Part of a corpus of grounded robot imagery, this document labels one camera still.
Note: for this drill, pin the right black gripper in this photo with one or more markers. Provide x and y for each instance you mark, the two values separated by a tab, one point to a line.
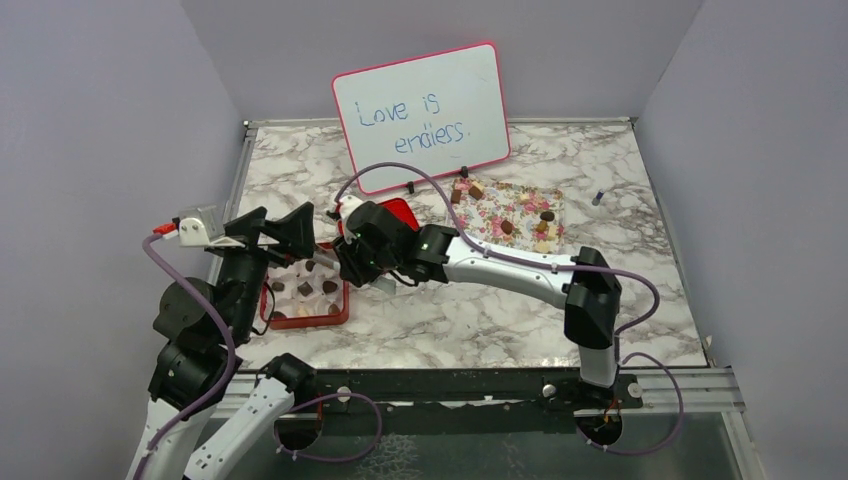
350	265

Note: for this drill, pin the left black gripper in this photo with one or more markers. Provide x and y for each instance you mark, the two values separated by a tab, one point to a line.
295	231

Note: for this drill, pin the red box lid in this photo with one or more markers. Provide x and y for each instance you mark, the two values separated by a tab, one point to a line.
397	212

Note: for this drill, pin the dark square chocolate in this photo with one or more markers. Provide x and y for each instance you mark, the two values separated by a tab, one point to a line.
305	289

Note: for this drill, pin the dark oval chocolate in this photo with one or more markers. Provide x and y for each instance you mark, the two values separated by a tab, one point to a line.
329	287

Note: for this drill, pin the metal tongs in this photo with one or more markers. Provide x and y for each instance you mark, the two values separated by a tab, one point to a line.
380	283

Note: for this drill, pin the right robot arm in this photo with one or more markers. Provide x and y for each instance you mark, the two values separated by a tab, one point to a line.
582	287

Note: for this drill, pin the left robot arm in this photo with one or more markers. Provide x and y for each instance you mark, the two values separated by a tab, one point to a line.
203	324

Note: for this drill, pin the red chocolate box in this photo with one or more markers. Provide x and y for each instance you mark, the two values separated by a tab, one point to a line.
276	310

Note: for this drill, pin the tan block chocolate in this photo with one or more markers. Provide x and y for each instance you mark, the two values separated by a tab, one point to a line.
475	192

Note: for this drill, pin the white heart chocolate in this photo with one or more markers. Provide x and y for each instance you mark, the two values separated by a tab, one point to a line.
543	247

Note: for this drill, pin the black whiteboard stand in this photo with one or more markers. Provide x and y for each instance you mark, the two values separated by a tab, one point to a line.
463	173

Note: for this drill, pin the floral serving tray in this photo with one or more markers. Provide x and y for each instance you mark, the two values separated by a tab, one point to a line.
520	204

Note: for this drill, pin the small blue marker cap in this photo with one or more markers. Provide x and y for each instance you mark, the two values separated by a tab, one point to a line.
597	199

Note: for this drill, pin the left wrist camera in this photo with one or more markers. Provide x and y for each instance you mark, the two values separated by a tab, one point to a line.
198	227

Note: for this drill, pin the white board pink frame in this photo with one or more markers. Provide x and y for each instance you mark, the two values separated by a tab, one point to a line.
439	112

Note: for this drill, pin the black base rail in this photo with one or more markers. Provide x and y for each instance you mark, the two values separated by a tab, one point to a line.
481	401

